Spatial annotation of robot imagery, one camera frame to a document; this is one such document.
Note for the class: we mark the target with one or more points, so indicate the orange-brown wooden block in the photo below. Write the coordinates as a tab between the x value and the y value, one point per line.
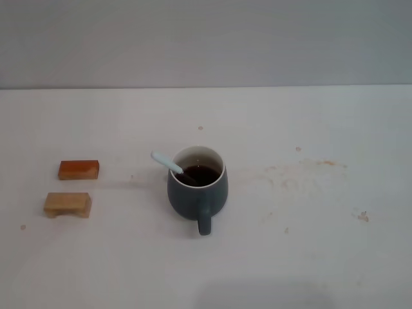
77	170

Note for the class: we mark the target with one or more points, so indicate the dark grey ceramic mug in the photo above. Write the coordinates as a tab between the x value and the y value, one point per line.
186	199

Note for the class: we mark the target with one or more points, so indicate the light wooden notched block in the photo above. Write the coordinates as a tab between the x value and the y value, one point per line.
64	202

